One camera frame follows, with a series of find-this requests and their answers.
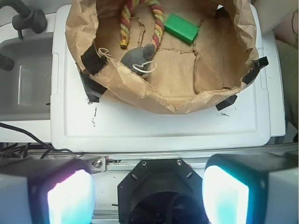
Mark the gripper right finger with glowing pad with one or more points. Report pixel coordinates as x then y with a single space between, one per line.
252 188

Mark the white plastic tray lid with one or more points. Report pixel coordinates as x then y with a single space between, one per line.
109 126

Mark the green rectangular block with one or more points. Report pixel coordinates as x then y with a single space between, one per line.
181 28

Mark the grey plush mouse toy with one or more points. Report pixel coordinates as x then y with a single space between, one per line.
139 59

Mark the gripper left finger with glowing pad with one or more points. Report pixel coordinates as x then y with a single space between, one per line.
46 191

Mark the brown paper bag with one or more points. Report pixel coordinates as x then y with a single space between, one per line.
221 61

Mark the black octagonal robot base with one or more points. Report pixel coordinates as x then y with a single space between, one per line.
163 191

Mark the dark grey faucet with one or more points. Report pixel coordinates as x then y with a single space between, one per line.
27 18

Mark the grey plastic sink basin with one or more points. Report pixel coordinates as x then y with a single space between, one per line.
25 90

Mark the aluminium frame rail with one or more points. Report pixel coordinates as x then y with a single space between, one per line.
196 159

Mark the multicolour twisted rope toy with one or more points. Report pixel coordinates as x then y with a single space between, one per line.
126 13

